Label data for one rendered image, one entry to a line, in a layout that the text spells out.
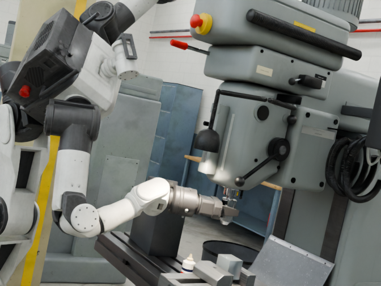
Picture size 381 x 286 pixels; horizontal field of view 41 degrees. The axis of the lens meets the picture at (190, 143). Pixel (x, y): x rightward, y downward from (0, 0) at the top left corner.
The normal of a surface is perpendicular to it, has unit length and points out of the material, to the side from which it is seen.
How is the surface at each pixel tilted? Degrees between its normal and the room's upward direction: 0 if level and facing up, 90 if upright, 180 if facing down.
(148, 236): 90
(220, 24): 90
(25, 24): 90
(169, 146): 90
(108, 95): 58
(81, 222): 70
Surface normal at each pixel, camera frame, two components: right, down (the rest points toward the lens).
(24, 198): 0.76, 0.26
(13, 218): 0.79, 0.04
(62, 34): 0.76, -0.36
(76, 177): 0.53, -0.19
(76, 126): 0.32, -0.23
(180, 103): 0.54, 0.16
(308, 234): -0.82, -0.15
